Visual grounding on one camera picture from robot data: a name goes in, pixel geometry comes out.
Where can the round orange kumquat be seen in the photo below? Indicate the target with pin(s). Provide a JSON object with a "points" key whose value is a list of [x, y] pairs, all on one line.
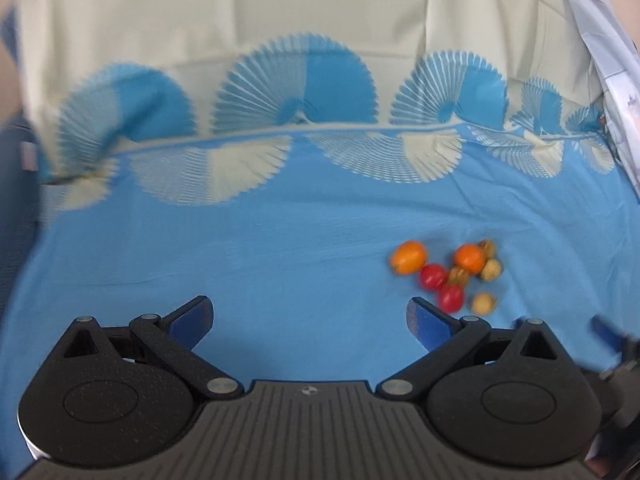
{"points": [[470, 257]]}

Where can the yellowish brown longan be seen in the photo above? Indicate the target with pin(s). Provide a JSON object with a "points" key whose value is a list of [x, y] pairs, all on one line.
{"points": [[491, 270]]}

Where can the dark blue cloth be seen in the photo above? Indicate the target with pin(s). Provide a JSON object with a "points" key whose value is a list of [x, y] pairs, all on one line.
{"points": [[15, 180]]}

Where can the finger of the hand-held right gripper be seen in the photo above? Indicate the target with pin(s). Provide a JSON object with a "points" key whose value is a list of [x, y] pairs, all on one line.
{"points": [[607, 332]]}

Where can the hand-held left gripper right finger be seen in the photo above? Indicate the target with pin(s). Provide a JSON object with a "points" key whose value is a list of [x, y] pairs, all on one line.
{"points": [[426, 323]]}

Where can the pale patterned quilt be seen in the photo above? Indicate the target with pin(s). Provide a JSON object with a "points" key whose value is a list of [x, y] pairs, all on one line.
{"points": [[607, 55]]}

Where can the red cherry tomato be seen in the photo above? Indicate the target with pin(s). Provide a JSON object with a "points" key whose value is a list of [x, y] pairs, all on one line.
{"points": [[433, 276], [451, 297]]}

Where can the oval orange kumquat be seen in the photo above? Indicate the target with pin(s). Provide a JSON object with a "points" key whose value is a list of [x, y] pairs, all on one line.
{"points": [[408, 257]]}

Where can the orange-brown longan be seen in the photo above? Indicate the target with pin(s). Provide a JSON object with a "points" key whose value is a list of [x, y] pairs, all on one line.
{"points": [[458, 276]]}

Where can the blue and cream printed bedsheet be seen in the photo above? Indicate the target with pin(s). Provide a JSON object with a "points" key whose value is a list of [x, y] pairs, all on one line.
{"points": [[300, 230]]}

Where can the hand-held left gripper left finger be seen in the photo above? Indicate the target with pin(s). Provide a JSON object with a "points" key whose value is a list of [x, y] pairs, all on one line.
{"points": [[192, 321]]}

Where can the pale yellow longan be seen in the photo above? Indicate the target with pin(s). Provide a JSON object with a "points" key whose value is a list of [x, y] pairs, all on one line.
{"points": [[483, 304]]}

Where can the dark brown longan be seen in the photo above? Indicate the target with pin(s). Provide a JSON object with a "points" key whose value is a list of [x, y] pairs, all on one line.
{"points": [[489, 247]]}

